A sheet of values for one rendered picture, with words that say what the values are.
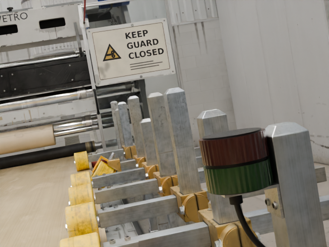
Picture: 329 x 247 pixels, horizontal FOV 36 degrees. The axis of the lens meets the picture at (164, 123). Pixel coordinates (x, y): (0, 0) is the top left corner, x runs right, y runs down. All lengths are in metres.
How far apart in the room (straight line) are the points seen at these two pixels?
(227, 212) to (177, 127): 0.27
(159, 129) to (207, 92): 8.42
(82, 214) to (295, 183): 0.57
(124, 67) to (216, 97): 6.73
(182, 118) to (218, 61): 8.75
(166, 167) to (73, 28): 2.20
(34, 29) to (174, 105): 2.43
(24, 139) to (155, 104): 1.88
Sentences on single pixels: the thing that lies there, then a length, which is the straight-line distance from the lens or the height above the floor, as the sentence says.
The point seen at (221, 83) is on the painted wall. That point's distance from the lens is 9.67.
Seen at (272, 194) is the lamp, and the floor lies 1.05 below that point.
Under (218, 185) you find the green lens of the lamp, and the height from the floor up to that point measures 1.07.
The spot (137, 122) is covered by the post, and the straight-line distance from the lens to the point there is 1.68.
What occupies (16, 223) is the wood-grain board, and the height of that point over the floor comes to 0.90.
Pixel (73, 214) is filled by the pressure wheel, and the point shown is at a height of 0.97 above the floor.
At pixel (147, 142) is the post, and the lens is 1.44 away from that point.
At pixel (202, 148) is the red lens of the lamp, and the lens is 0.45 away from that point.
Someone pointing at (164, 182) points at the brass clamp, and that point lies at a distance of 1.17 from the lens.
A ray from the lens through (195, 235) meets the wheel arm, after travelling 0.76.
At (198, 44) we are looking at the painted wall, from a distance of 9.62.
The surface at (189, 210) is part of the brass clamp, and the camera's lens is 0.93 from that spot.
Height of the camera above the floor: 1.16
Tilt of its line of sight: 3 degrees down
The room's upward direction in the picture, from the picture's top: 10 degrees counter-clockwise
